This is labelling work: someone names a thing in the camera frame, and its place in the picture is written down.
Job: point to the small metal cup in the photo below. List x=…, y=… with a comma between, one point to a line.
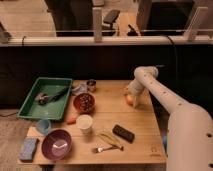
x=91, y=85

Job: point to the crumpled grey cloth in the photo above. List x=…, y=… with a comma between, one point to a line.
x=81, y=88

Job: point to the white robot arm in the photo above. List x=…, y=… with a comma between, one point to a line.
x=190, y=127

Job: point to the black office chair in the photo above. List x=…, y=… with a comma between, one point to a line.
x=108, y=22

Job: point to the white paper cup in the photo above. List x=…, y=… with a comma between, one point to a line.
x=84, y=123

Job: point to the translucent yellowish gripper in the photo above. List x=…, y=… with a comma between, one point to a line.
x=136, y=100

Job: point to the orange carrot piece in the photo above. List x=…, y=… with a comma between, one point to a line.
x=71, y=120

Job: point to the small blue cup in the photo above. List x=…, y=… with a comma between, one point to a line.
x=43, y=126

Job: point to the green plastic tray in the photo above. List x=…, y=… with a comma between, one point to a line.
x=53, y=110

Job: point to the purple bowl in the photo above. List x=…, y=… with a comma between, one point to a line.
x=56, y=145

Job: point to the dark brush in tray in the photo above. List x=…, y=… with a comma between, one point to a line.
x=43, y=98

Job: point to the blue sponge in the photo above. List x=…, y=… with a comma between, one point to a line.
x=28, y=149

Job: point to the red bowl with nuts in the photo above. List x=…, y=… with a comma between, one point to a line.
x=84, y=103

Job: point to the black rectangular block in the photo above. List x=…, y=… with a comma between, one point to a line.
x=123, y=133

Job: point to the white horizontal rail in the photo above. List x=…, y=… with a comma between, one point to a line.
x=106, y=41

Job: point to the yellow orange apple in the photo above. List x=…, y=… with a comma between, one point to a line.
x=129, y=99

